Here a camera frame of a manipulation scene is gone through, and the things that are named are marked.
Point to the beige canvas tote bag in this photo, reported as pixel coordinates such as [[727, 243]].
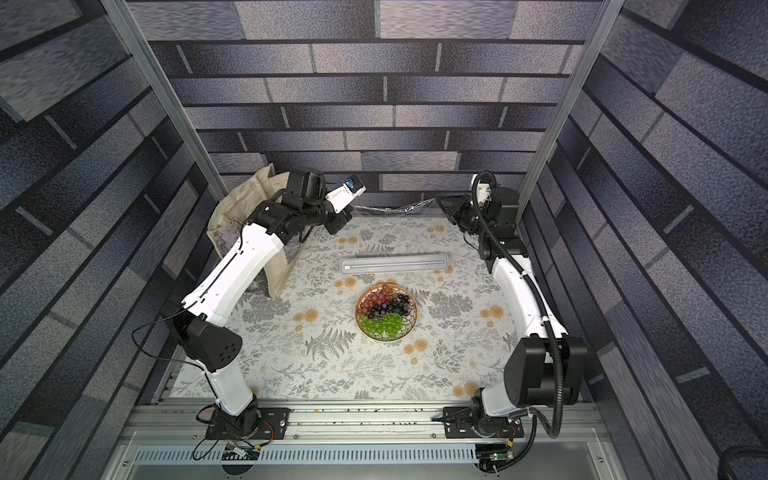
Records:
[[231, 213]]

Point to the clear plastic wrap sheet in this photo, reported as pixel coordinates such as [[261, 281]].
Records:
[[423, 209]]

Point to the right electronics board green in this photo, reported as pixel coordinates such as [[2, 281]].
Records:
[[493, 457]]

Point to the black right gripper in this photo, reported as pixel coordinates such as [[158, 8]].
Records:
[[459, 210]]

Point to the red grape bunch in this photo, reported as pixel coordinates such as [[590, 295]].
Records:
[[374, 297]]

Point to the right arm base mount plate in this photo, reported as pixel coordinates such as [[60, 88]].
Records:
[[462, 423]]

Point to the patterned plate with rim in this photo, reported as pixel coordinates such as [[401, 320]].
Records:
[[409, 321]]

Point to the left electronics board with wires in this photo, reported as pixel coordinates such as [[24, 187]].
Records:
[[229, 453]]

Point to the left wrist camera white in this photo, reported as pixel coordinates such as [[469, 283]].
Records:
[[342, 197]]

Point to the black grape bunch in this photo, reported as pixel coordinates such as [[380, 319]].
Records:
[[400, 304]]

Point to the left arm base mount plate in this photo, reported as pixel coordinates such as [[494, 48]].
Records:
[[253, 424]]

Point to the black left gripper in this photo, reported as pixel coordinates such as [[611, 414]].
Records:
[[341, 218]]

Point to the green grape bunch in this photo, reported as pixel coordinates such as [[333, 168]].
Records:
[[387, 326]]

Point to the aluminium front rail frame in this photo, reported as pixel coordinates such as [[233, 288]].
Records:
[[360, 440]]

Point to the cream plastic wrap dispenser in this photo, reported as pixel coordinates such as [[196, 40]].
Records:
[[393, 264]]

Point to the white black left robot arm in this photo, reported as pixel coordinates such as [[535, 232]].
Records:
[[200, 324]]

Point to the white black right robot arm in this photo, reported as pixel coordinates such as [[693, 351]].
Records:
[[544, 371]]

